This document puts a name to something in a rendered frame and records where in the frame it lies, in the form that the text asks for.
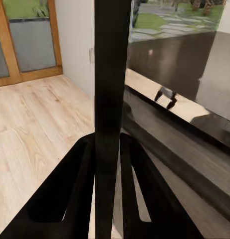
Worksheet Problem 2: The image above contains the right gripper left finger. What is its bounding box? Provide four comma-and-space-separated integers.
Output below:
0, 133, 95, 239

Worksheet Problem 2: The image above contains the poster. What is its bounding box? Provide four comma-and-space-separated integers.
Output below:
94, 0, 132, 239

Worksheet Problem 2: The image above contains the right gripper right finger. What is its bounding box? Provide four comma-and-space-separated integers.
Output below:
120, 132, 204, 239

